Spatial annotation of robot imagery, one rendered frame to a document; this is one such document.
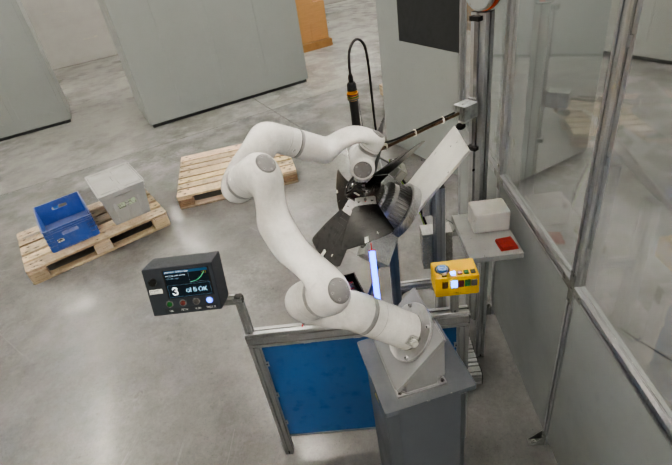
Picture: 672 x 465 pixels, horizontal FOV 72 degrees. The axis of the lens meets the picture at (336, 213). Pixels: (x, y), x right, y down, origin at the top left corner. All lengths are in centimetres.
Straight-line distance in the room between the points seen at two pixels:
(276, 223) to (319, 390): 113
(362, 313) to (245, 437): 152
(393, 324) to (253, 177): 60
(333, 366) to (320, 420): 39
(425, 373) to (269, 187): 75
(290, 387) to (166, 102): 565
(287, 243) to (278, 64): 651
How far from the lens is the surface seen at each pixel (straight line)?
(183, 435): 288
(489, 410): 269
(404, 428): 166
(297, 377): 216
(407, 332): 146
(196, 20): 721
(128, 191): 452
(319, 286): 123
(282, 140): 139
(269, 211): 126
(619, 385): 175
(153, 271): 179
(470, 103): 224
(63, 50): 1375
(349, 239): 183
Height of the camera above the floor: 222
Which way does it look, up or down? 32 degrees down
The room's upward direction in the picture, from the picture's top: 9 degrees counter-clockwise
